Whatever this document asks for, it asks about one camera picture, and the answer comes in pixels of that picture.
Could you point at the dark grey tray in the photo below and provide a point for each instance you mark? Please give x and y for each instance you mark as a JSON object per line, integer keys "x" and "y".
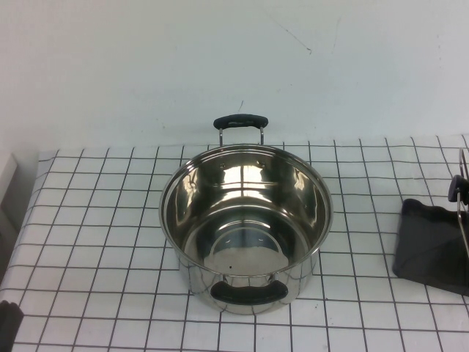
{"x": 425, "y": 242}

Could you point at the stainless steel pot lid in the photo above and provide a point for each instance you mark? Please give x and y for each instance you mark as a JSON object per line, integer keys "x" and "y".
{"x": 458, "y": 187}

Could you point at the white board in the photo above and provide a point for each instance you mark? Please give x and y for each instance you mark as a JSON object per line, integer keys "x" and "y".
{"x": 7, "y": 183}

